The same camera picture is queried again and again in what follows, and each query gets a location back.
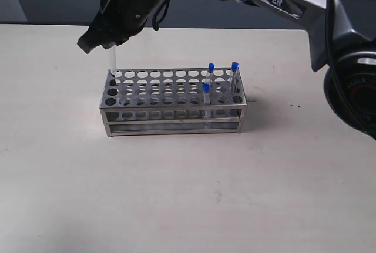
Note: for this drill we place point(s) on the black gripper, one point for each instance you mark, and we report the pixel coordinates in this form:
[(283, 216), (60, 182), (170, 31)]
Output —
[(115, 23)]

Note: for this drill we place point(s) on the blue capped test tube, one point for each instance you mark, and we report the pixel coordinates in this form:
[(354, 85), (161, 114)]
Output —
[(209, 74), (206, 100), (232, 79), (113, 61)]

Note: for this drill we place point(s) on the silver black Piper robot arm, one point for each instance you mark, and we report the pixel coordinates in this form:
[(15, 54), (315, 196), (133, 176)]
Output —
[(341, 35)]

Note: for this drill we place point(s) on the stainless steel test tube rack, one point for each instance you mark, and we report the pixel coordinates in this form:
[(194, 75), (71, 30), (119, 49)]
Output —
[(170, 101)]

